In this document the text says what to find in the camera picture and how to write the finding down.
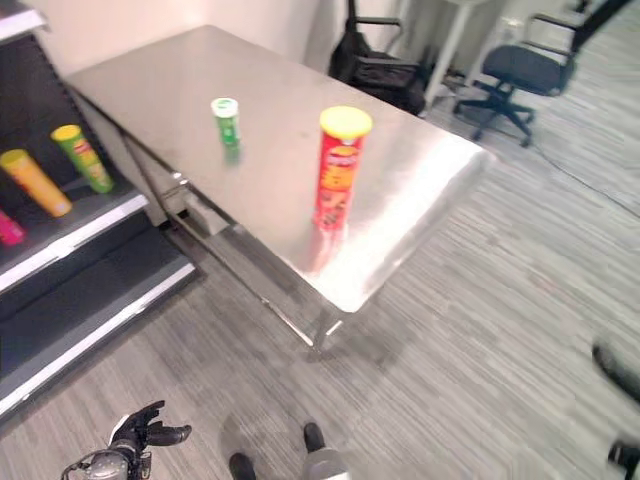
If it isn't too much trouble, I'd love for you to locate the pink chips can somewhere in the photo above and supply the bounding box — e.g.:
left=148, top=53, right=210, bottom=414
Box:
left=0, top=208, right=27, bottom=247

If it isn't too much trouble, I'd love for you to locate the black floor cable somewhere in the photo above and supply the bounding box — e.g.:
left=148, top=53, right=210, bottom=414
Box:
left=529, top=142, right=640, bottom=219

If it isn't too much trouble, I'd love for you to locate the stainless steel table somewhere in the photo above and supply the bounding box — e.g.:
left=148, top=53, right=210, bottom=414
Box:
left=64, top=24, right=499, bottom=351

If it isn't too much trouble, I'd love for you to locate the grey metal store shelf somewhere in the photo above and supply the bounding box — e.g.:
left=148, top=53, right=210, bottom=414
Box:
left=0, top=0, right=197, bottom=419

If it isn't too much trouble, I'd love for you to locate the dark grey office chair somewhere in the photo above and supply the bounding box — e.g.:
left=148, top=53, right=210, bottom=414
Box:
left=453, top=0, right=632, bottom=148

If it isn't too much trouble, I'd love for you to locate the person's foot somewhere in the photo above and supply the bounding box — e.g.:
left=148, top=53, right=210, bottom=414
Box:
left=607, top=439, right=640, bottom=476
left=591, top=342, right=640, bottom=401

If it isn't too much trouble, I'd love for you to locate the black office chair with backpack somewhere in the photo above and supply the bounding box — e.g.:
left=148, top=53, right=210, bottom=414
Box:
left=328, top=0, right=427, bottom=117

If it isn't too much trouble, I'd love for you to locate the orange yellow chips can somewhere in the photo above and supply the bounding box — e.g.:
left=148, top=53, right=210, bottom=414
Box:
left=0, top=148, right=74, bottom=219

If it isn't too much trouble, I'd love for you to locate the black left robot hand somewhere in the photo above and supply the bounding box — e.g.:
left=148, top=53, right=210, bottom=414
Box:
left=108, top=400, right=193, bottom=456

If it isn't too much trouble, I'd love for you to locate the small green chips can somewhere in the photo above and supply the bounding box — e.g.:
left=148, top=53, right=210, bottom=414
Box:
left=209, top=96, right=242, bottom=149

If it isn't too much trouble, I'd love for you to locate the tall green chips can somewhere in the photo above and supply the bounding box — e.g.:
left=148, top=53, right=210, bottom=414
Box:
left=50, top=124, right=115, bottom=195

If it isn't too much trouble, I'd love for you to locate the white desk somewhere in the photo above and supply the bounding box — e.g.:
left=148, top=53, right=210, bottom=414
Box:
left=399, top=0, right=504, bottom=101

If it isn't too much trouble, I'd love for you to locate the red chips can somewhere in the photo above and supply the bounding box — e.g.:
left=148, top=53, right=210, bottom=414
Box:
left=312, top=105, right=374, bottom=232

